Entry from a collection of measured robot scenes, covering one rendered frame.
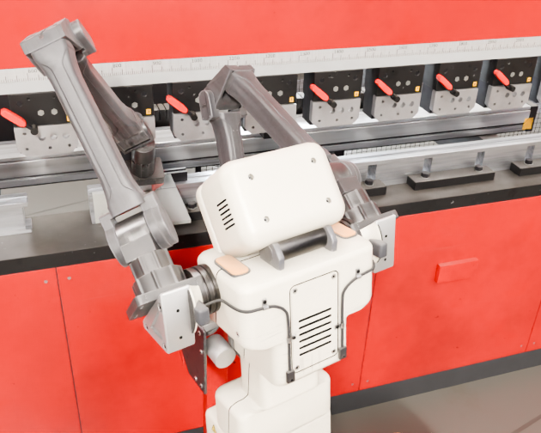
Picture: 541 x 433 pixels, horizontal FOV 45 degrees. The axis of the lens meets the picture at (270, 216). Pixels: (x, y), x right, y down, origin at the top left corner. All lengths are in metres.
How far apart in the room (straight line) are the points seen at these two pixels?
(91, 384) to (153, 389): 0.20
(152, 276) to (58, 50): 0.41
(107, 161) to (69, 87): 0.14
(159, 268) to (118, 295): 0.84
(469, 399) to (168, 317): 1.82
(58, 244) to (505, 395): 1.78
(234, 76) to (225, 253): 0.52
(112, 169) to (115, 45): 0.62
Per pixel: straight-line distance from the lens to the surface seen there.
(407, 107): 2.03
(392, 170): 2.12
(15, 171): 2.10
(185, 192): 1.90
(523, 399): 2.79
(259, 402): 1.28
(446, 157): 2.21
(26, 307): 1.89
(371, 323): 2.28
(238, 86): 1.49
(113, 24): 1.69
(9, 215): 1.88
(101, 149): 1.13
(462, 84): 2.11
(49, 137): 1.76
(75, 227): 1.90
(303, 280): 1.07
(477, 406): 2.69
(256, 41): 1.77
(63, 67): 1.16
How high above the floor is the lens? 1.85
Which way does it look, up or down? 31 degrees down
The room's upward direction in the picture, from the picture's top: 2 degrees clockwise
